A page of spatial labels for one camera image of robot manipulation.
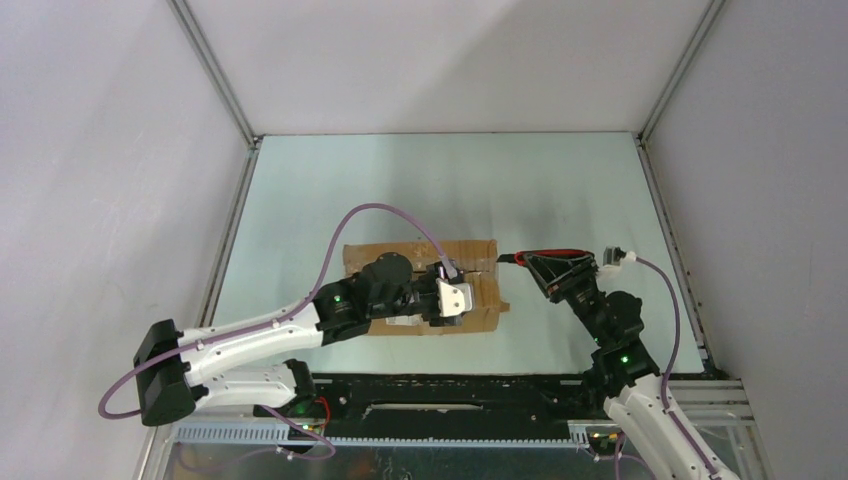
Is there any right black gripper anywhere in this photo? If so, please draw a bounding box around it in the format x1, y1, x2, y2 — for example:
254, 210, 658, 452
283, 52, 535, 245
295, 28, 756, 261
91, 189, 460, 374
522, 254, 607, 345

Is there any red black utility knife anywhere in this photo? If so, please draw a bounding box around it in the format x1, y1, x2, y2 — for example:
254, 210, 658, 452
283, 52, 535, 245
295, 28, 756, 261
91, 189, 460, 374
496, 248, 594, 268

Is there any brown cardboard express box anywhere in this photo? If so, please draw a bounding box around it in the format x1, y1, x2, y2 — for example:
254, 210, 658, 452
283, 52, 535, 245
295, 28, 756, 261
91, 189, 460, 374
343, 239, 510, 336

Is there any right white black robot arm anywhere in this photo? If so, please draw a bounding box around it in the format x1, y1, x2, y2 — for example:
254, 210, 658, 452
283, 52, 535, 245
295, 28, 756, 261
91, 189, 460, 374
501, 247, 737, 479

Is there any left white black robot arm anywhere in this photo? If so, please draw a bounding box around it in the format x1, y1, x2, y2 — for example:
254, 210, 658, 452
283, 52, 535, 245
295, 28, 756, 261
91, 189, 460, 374
133, 252, 475, 427

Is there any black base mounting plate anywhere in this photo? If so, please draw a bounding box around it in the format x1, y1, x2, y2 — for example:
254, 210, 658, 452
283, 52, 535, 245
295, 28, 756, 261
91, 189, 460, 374
248, 370, 637, 433

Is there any right small circuit board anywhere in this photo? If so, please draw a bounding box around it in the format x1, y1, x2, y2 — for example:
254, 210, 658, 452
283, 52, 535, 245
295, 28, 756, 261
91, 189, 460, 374
588, 431, 626, 448

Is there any small circuit board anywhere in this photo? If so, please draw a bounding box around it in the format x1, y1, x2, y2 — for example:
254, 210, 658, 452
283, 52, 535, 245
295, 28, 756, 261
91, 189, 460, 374
588, 431, 626, 448
287, 424, 324, 442

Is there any left small circuit board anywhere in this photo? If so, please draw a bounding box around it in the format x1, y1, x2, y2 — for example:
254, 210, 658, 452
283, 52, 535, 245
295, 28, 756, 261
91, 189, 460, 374
287, 424, 324, 442

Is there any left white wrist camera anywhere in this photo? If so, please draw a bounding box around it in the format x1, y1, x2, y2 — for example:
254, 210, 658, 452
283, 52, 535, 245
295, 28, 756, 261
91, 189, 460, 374
437, 279, 475, 318

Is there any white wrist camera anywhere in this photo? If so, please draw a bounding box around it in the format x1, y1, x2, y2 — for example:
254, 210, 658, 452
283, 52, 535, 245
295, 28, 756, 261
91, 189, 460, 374
596, 246, 634, 280
437, 279, 475, 318

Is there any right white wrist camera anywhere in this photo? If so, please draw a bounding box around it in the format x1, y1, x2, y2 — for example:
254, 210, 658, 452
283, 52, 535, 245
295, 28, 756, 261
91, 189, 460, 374
596, 246, 634, 280

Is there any grey slotted cable duct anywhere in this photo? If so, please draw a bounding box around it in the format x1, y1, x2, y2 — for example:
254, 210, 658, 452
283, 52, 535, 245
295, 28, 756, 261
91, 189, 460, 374
173, 422, 589, 448

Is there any aluminium frame rail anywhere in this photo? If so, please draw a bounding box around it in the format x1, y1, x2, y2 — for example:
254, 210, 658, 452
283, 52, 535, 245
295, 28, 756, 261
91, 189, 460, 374
167, 0, 260, 149

